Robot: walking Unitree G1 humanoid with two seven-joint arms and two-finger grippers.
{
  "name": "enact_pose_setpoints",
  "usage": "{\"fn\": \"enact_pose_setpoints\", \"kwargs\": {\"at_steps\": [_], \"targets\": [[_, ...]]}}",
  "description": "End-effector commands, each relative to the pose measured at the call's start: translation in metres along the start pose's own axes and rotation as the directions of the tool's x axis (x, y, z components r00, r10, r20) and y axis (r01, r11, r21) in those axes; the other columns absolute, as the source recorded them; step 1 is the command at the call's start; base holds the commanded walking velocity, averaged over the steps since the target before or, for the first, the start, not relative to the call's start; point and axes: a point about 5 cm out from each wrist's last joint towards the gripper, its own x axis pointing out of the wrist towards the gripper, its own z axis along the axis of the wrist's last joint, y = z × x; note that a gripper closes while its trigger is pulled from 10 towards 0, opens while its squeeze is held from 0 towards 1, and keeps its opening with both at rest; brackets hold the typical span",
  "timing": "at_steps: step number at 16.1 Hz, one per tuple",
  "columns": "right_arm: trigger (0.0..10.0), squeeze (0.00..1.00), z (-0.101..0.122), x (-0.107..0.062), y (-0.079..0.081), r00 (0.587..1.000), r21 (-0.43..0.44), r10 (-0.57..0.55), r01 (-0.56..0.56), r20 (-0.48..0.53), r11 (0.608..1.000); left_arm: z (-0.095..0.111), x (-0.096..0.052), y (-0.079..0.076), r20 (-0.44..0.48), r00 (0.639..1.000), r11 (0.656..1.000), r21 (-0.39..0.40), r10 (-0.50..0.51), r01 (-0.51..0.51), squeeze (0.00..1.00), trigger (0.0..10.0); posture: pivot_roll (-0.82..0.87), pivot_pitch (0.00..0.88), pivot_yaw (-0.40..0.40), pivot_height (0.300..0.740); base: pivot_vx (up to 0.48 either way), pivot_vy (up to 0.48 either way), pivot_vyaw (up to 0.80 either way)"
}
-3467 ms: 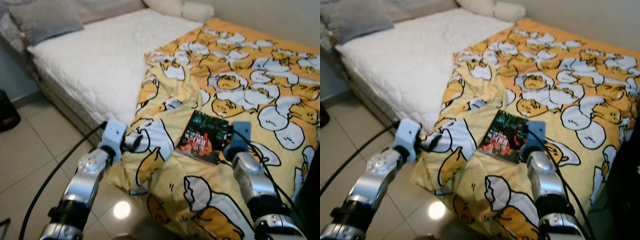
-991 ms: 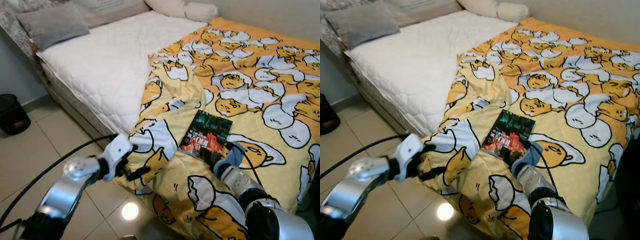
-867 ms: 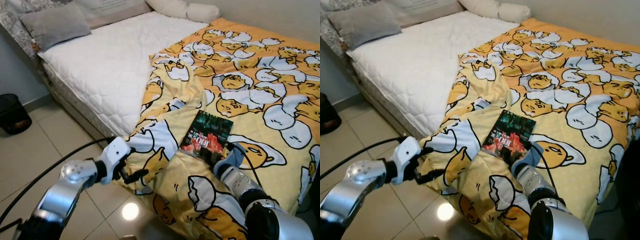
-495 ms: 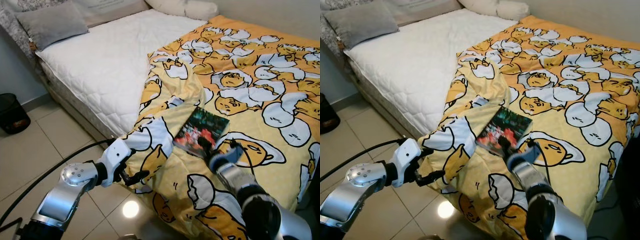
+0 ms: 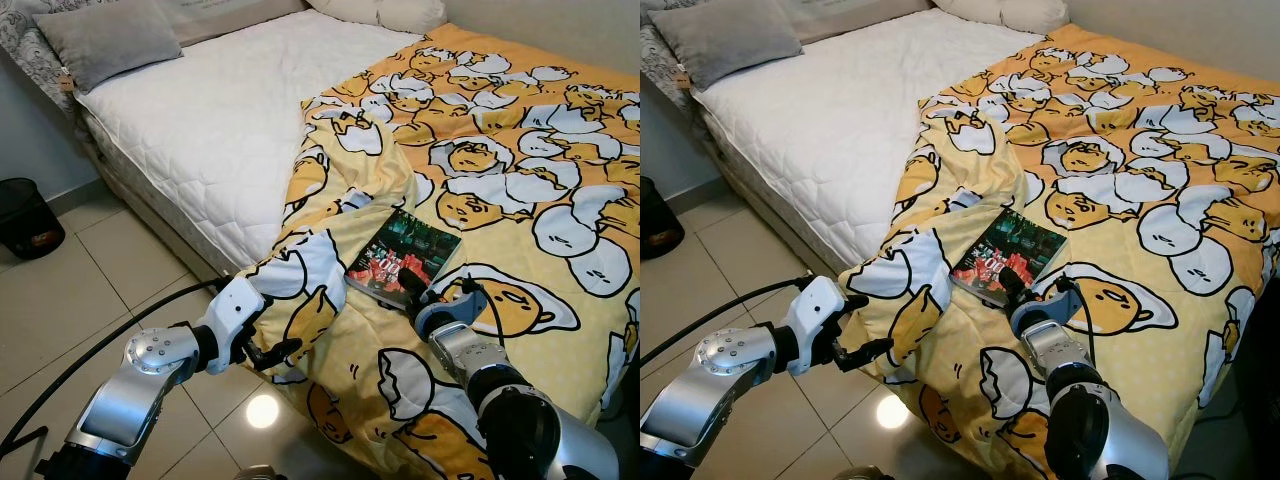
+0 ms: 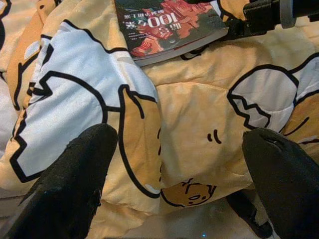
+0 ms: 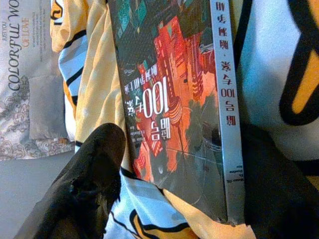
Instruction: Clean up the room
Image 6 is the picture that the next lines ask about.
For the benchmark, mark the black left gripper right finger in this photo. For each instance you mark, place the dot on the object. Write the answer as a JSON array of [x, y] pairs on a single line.
[[289, 189]]

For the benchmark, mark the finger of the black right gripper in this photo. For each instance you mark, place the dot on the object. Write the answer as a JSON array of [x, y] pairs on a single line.
[[238, 31], [202, 1]]

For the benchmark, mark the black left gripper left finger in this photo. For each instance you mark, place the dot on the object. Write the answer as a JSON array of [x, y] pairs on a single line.
[[64, 189]]

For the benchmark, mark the dark paperback book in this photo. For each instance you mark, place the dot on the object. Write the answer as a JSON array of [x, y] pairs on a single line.
[[169, 27]]

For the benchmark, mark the yellow duck print blanket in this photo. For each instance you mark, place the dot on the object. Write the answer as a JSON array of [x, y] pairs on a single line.
[[189, 104]]

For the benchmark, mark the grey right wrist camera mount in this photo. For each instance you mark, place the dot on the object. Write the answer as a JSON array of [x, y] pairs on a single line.
[[286, 15]]

